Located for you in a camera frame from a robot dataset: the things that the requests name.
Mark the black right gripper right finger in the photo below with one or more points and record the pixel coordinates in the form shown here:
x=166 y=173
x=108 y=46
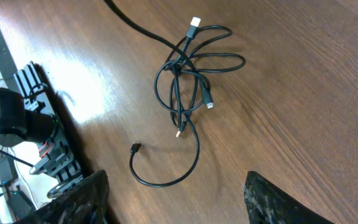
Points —
x=266 y=203

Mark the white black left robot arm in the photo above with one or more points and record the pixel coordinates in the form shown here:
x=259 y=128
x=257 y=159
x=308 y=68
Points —
x=18 y=124

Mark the black aluminium mounting rail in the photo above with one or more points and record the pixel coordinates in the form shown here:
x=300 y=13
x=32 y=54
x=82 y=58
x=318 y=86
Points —
x=57 y=158

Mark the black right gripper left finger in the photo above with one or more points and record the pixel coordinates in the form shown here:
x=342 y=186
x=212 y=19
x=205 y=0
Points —
x=86 y=203

